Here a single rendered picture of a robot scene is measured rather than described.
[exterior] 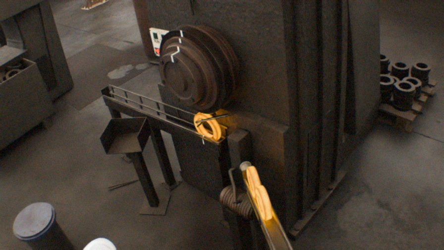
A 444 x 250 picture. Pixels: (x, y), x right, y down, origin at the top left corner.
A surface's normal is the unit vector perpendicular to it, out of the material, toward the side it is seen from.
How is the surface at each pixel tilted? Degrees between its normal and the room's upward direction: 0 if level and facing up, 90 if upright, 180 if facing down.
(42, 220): 0
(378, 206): 0
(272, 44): 90
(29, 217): 0
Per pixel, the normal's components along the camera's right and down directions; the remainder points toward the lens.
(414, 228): -0.14, -0.80
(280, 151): -0.67, 0.51
